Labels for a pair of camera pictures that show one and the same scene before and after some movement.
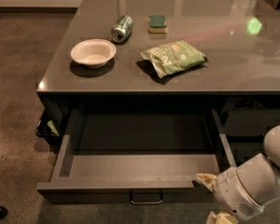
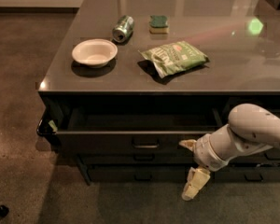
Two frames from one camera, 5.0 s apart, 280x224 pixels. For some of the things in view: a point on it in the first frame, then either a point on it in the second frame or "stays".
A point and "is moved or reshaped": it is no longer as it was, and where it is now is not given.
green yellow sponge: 158,24 stays
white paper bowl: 92,52 stays
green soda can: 121,28 stays
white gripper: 231,191 -> 204,154
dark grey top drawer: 134,156 is moved or reshaped
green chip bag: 174,57 stays
